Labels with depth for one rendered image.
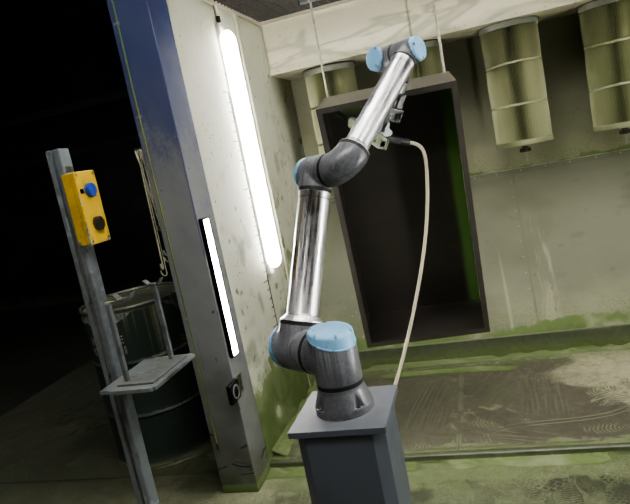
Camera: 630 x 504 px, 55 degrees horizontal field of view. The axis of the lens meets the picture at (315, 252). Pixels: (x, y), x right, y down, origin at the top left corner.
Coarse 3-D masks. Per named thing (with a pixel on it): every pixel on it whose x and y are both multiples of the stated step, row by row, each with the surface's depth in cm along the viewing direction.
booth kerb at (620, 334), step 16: (512, 336) 363; (528, 336) 361; (544, 336) 359; (560, 336) 356; (576, 336) 354; (592, 336) 352; (608, 336) 350; (624, 336) 348; (368, 352) 388; (384, 352) 386; (400, 352) 383; (416, 352) 380; (432, 352) 378; (448, 352) 375; (464, 352) 373; (480, 352) 370; (496, 352) 368; (512, 352) 365; (528, 352) 363; (368, 368) 390
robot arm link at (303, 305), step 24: (312, 168) 205; (312, 192) 206; (312, 216) 205; (312, 240) 204; (312, 264) 204; (312, 288) 203; (288, 312) 204; (312, 312) 203; (288, 336) 200; (288, 360) 200
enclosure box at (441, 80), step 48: (336, 96) 287; (432, 96) 288; (336, 144) 302; (432, 144) 296; (336, 192) 275; (384, 192) 308; (432, 192) 306; (384, 240) 318; (432, 240) 315; (384, 288) 329; (432, 288) 326; (480, 288) 285; (384, 336) 310; (432, 336) 297
